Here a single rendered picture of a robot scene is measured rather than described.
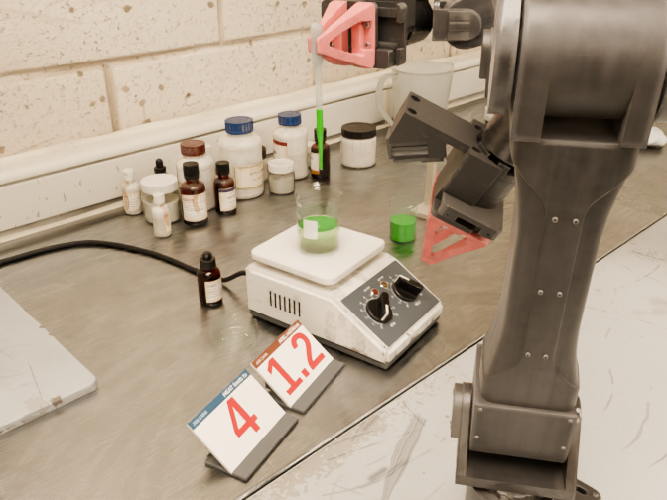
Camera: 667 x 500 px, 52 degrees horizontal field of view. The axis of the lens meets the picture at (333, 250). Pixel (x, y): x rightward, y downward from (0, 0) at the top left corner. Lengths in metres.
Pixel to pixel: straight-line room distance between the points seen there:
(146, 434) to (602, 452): 0.42
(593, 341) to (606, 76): 0.53
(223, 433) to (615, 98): 0.44
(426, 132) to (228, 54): 0.70
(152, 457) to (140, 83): 0.71
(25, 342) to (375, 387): 0.39
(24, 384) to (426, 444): 0.41
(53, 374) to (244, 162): 0.52
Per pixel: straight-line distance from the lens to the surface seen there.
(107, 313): 0.89
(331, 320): 0.75
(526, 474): 0.53
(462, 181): 0.66
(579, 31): 0.35
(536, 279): 0.41
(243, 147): 1.14
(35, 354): 0.82
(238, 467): 0.64
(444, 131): 0.65
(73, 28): 1.15
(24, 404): 0.75
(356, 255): 0.79
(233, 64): 1.30
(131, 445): 0.69
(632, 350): 0.85
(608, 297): 0.94
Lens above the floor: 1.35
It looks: 27 degrees down
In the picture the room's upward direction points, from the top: straight up
